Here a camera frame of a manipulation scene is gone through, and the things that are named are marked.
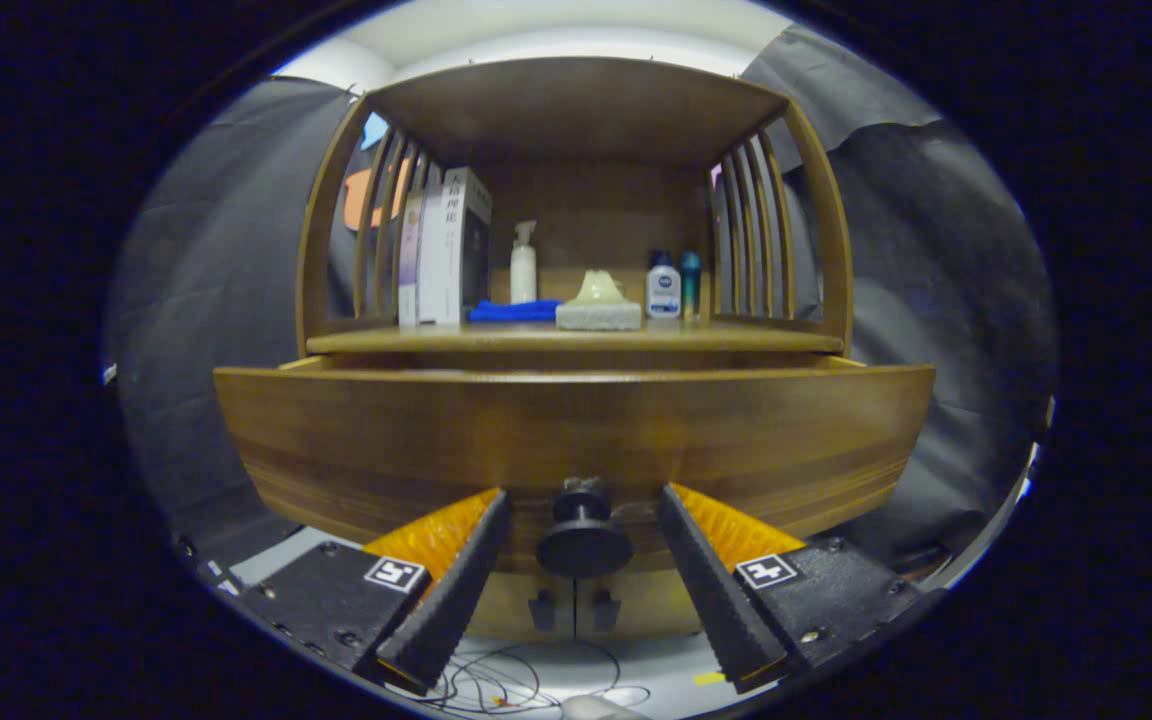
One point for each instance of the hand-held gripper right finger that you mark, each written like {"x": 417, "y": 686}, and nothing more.
{"x": 711, "y": 590}

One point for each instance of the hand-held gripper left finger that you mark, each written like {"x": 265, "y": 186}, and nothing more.
{"x": 456, "y": 590}

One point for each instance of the black round drawer knob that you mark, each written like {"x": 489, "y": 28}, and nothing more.
{"x": 584, "y": 545}

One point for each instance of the wooden drawer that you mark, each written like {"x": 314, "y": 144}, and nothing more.
{"x": 576, "y": 430}

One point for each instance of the wooden cabinet countertop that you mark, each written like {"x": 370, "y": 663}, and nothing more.
{"x": 736, "y": 338}

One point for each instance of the wooden cabinet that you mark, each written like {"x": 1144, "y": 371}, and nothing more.
{"x": 576, "y": 100}

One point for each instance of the yellow tape strip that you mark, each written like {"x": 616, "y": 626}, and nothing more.
{"x": 709, "y": 678}

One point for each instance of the pale rounded object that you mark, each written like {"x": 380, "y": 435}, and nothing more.
{"x": 596, "y": 710}

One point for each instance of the blue folded cloth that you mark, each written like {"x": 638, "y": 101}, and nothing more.
{"x": 511, "y": 311}

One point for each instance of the white lotion bottle blue cap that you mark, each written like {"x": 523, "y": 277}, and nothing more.
{"x": 663, "y": 290}

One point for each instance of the teal cylinder bottle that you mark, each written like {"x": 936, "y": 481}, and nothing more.
{"x": 691, "y": 285}

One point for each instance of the white spray bottle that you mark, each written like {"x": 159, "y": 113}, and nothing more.
{"x": 523, "y": 275}

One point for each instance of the thin pale purple book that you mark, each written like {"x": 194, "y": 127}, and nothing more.
{"x": 410, "y": 260}

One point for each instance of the thick white book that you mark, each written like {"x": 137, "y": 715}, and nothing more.
{"x": 441, "y": 250}

